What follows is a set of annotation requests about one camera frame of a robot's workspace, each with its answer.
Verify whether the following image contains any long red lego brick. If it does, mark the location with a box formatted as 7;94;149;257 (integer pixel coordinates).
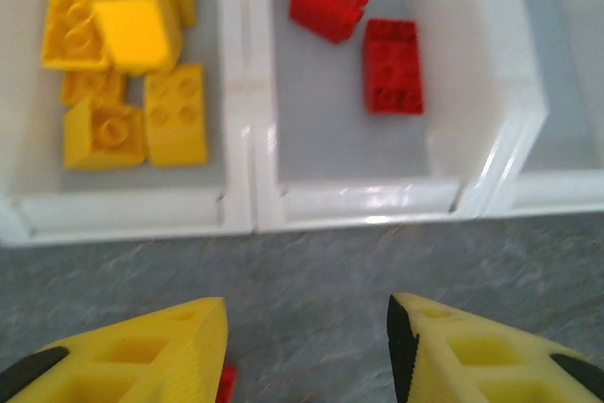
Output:
362;18;425;116

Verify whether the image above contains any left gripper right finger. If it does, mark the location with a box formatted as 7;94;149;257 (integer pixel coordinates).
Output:
386;293;604;403

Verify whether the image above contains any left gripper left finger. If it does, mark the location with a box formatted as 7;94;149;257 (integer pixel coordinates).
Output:
0;297;230;403

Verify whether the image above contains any white plastic bin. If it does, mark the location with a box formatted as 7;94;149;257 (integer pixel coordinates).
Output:
0;0;256;246
480;0;604;216
244;0;548;234

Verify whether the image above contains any long yellow lego brick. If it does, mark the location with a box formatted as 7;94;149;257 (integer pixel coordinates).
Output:
40;0;119;72

